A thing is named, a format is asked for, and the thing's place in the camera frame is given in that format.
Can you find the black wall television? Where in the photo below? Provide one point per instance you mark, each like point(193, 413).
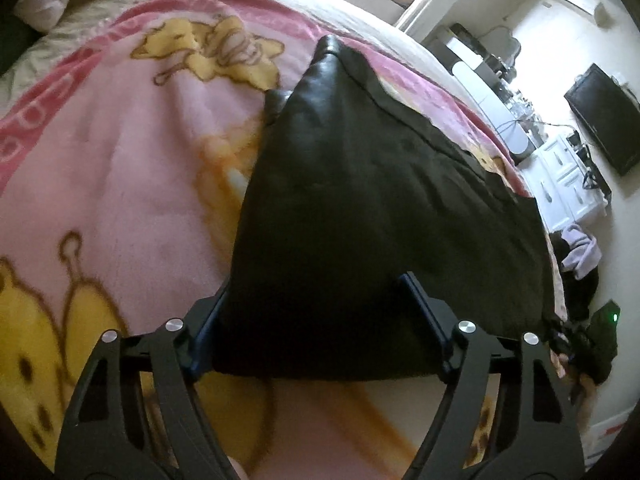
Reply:
point(609, 115)

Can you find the black device with green light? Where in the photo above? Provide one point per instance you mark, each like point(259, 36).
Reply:
point(596, 344)

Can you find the lilac cloth on chair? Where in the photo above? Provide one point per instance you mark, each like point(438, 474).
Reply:
point(584, 253)

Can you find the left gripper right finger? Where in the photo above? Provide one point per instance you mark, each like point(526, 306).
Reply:
point(533, 434)

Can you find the white bedside table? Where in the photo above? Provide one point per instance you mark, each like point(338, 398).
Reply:
point(470, 70)

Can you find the white drawer dresser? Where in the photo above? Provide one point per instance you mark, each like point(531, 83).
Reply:
point(564, 189)

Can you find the black leather jacket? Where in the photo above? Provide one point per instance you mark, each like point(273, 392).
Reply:
point(350, 191)

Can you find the pink cartoon bear blanket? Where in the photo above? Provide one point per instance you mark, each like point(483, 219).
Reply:
point(125, 214)

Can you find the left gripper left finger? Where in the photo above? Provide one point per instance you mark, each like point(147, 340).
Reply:
point(134, 413)

